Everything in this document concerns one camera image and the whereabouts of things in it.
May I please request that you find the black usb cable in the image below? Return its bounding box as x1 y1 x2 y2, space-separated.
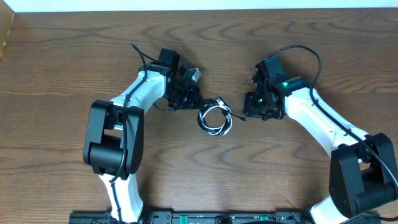
197 98 247 136

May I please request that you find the white usb cable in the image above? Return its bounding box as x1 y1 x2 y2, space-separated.
200 96 233 136

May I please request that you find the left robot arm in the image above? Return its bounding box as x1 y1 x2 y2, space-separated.
83 49 201 223

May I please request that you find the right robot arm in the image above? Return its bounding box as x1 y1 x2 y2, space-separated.
243 57 397 223

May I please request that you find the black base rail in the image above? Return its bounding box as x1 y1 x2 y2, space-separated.
68 210 382 224

